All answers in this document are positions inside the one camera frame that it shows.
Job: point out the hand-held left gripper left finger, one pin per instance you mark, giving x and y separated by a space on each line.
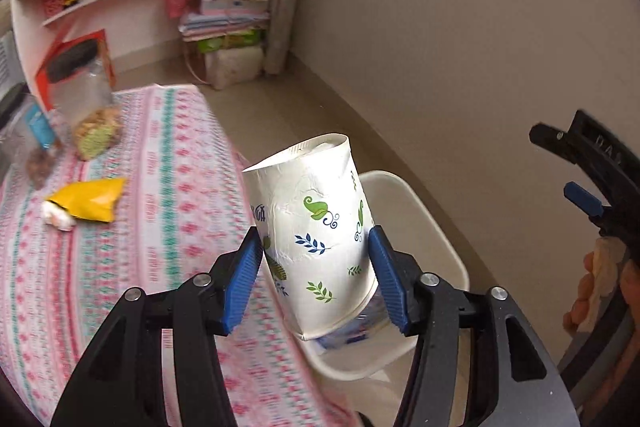
242 277

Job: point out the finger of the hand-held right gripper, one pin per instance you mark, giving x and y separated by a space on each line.
582 199
552 139

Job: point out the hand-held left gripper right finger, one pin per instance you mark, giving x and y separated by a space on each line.
387 282

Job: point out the white plastic bin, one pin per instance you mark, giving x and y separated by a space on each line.
430 237

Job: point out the white tissue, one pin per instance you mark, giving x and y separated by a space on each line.
57 217
605 272

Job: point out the leaf print paper cup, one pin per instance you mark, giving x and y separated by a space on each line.
315 247

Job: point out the person's right hand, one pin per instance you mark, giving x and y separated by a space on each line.
575 307

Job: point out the patterned tablecloth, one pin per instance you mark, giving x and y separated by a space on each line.
150 232

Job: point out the yellow snack packet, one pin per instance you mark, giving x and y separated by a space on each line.
90 199

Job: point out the white sack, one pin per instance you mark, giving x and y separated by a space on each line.
235 67

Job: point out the green packet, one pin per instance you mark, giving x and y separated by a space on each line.
227 42

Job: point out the stack of folded cloths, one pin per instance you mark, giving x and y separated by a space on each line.
230 14

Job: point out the red box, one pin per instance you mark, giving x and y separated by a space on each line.
44 84

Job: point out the pink storage basket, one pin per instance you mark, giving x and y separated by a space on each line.
181 3

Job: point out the grey striped cover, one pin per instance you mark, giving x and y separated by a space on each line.
7 62

